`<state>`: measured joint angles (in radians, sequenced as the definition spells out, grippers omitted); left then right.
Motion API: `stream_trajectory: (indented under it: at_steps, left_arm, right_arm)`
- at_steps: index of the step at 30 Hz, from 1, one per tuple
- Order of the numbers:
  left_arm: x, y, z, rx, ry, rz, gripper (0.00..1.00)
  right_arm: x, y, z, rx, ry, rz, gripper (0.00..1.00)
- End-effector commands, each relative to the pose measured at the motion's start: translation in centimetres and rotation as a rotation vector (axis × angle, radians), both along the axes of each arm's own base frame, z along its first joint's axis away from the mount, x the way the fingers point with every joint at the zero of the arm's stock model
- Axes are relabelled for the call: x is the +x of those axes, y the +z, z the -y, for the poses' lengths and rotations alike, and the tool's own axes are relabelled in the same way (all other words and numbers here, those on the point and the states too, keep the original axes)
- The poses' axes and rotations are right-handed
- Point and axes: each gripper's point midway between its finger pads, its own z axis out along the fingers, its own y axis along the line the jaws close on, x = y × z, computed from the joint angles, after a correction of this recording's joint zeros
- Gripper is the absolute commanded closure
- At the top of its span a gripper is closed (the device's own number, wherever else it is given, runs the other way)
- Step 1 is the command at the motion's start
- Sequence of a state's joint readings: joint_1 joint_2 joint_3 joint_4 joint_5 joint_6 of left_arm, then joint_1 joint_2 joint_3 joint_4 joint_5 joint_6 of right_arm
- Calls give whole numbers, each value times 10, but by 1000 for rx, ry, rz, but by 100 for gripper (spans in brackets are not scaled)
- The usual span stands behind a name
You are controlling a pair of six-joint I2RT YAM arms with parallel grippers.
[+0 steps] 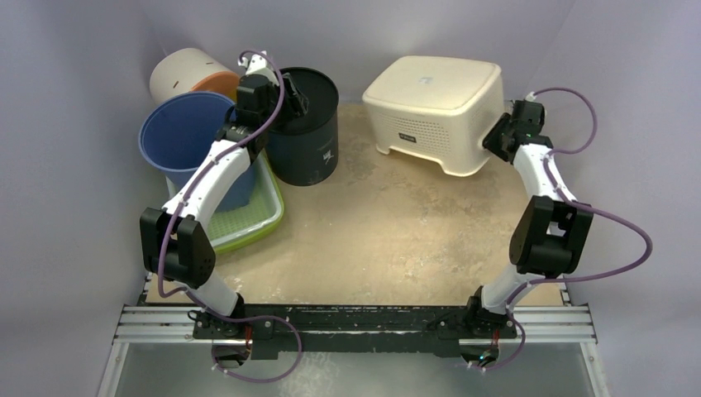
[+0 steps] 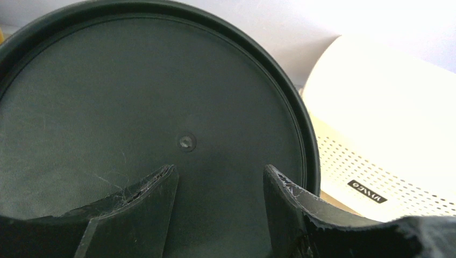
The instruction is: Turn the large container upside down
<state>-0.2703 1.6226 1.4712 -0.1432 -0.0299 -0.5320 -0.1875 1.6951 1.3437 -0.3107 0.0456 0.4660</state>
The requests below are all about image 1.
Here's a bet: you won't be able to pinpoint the light blue plastic bucket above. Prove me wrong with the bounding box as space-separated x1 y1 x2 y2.
138 91 235 193

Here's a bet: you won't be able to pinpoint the aluminium frame rails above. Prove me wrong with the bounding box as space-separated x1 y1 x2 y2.
97 164 610 397

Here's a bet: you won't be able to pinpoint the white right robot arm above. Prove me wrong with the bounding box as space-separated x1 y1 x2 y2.
464 100 594 337

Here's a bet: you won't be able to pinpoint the cream plastic laundry basket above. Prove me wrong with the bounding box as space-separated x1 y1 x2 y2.
362 55 505 177

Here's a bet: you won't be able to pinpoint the white cylinder container orange-yellow lid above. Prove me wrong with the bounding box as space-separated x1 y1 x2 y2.
149 48 240 104

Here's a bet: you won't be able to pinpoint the dark navy cylindrical bin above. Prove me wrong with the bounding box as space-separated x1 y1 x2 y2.
266 67 340 186

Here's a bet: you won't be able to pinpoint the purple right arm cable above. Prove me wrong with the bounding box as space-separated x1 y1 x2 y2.
465 87 654 374

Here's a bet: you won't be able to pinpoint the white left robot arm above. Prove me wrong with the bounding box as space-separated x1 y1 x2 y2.
140 73 308 338

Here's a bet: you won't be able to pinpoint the green tray with white strainer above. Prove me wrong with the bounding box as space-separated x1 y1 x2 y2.
165 153 285 254

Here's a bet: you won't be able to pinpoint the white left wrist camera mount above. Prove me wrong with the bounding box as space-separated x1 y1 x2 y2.
240 54 277 81

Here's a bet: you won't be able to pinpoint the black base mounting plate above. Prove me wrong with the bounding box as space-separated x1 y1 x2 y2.
187 304 517 361

